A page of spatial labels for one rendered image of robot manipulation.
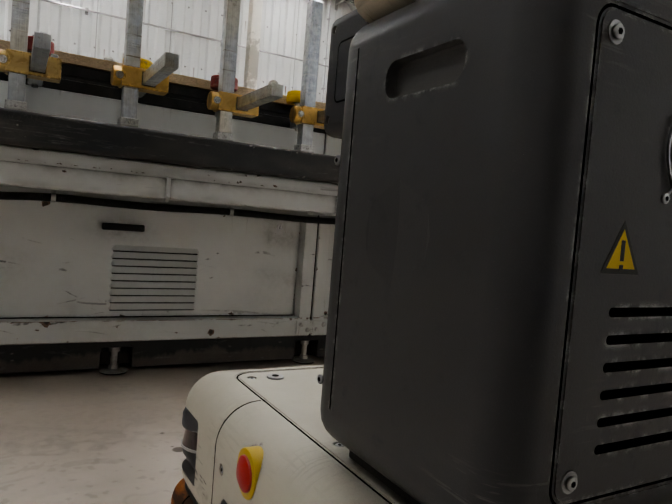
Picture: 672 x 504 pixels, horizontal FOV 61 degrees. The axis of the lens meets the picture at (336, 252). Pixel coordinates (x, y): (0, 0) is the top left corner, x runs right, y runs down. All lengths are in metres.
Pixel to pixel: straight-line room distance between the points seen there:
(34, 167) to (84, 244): 0.33
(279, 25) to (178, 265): 8.26
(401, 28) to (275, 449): 0.41
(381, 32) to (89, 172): 1.16
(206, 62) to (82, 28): 1.73
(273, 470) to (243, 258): 1.37
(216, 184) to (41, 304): 0.60
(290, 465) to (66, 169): 1.14
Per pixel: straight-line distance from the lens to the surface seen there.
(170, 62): 1.36
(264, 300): 1.96
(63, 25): 9.02
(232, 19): 1.70
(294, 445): 0.61
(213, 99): 1.63
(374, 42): 0.52
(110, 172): 1.58
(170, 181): 1.60
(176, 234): 1.85
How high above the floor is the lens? 0.50
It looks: 3 degrees down
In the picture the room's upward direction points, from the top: 5 degrees clockwise
